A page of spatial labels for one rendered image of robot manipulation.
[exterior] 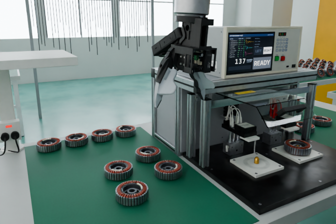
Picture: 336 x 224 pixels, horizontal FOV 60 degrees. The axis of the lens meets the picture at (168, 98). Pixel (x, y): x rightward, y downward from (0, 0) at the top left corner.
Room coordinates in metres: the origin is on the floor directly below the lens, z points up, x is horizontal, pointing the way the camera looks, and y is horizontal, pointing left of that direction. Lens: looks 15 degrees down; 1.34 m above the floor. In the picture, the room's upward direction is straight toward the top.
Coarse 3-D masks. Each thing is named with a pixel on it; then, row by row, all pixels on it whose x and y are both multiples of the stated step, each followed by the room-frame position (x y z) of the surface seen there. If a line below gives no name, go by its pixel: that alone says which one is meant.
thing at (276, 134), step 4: (264, 132) 1.32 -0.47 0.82; (268, 132) 1.31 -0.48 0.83; (272, 132) 1.31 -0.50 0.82; (276, 132) 1.31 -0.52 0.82; (280, 132) 1.31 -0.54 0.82; (264, 136) 1.32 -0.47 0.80; (268, 136) 1.29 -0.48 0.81; (272, 136) 1.29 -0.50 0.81; (276, 136) 1.30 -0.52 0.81; (280, 136) 1.32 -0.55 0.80; (264, 140) 1.31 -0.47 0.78; (268, 140) 1.29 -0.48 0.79; (272, 140) 1.29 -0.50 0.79; (276, 140) 1.30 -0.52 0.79; (280, 140) 1.32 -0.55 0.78
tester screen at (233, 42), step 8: (232, 40) 1.17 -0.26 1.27; (240, 40) 1.19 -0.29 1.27; (248, 40) 1.21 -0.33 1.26; (256, 40) 1.23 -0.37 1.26; (264, 40) 1.25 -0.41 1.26; (272, 40) 1.28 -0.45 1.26; (232, 48) 1.17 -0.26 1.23; (240, 48) 1.19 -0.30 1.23; (248, 48) 1.21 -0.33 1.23; (232, 56) 1.17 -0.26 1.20; (240, 56) 1.19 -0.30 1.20; (248, 56) 1.21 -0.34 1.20; (256, 56) 1.24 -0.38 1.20; (264, 56) 1.26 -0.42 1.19; (232, 64) 1.18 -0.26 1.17; (240, 64) 1.20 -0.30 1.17; (248, 64) 1.22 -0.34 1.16; (232, 72) 1.18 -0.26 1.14
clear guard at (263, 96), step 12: (228, 96) 1.06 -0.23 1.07; (240, 96) 1.06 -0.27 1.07; (252, 96) 1.06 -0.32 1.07; (264, 96) 1.06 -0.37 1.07; (276, 96) 1.06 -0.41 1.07; (288, 96) 1.06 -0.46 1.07; (264, 108) 0.94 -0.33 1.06; (276, 108) 0.96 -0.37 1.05; (264, 120) 0.90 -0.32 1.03; (276, 120) 0.92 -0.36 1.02; (288, 120) 0.94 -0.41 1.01
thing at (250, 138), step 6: (222, 126) 1.23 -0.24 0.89; (228, 126) 1.19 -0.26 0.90; (234, 126) 1.16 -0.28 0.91; (240, 126) 1.13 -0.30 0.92; (246, 126) 1.13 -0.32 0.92; (252, 126) 1.13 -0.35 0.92; (234, 132) 1.15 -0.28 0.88; (240, 132) 1.12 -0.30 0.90; (246, 132) 1.11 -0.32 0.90; (252, 132) 1.13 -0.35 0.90; (228, 138) 1.20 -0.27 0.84; (234, 138) 1.21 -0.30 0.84; (246, 138) 1.10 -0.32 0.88; (252, 138) 1.10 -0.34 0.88; (258, 138) 1.11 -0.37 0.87
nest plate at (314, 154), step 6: (276, 150) 1.20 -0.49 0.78; (282, 150) 1.20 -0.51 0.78; (312, 150) 1.20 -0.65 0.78; (288, 156) 1.14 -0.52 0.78; (294, 156) 1.14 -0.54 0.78; (300, 156) 1.14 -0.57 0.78; (306, 156) 1.14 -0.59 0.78; (312, 156) 1.14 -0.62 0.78; (318, 156) 1.15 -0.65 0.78; (300, 162) 1.10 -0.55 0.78
